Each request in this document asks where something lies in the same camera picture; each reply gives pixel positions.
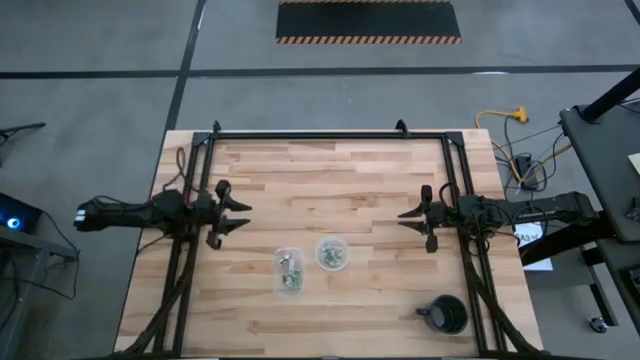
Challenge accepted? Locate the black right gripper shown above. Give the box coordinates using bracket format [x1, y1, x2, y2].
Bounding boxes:
[397, 185, 461, 254]

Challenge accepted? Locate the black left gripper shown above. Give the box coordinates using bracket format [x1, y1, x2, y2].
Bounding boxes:
[195, 180, 253, 250]

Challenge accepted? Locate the clear rectangular plastic container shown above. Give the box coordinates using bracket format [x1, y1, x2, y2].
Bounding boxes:
[272, 246, 306, 297]

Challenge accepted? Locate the clear round plastic container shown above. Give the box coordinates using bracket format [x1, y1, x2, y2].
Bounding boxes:
[314, 235, 350, 273]

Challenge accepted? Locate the black mug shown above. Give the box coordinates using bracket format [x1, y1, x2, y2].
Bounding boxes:
[414, 294, 470, 335]

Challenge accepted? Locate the printed white paper sheet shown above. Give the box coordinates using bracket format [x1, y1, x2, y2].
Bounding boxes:
[513, 222, 546, 250]

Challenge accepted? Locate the black power adapter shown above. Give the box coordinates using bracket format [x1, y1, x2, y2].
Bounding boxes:
[514, 153, 539, 191]

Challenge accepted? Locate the plain white paper sheet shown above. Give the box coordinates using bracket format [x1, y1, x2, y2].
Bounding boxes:
[522, 257, 555, 273]

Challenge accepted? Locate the black stand base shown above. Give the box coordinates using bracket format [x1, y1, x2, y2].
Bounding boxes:
[519, 219, 640, 331]

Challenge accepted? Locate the black side table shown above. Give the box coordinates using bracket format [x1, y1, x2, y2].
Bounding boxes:
[558, 102, 640, 244]

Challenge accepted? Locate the black hazard-striped floor mat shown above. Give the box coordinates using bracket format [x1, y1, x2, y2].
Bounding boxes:
[275, 0, 463, 45]

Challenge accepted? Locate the grey cart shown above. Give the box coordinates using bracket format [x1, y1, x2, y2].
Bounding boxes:
[0, 229, 81, 360]

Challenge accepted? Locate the computer with blue light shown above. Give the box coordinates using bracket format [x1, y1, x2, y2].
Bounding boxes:
[0, 192, 44, 234]

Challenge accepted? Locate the black tripod leg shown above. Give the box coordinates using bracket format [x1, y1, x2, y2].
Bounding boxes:
[0, 122, 47, 142]

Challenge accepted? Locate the black stand pole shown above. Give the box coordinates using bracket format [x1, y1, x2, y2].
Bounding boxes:
[579, 67, 640, 124]

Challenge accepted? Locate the brown looped cable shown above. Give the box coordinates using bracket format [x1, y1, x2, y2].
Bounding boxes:
[162, 146, 189, 192]

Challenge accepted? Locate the black aluminium table frame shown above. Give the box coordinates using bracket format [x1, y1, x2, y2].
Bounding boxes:
[113, 119, 544, 360]

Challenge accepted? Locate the yellow extension cable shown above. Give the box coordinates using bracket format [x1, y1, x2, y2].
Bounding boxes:
[474, 106, 531, 184]

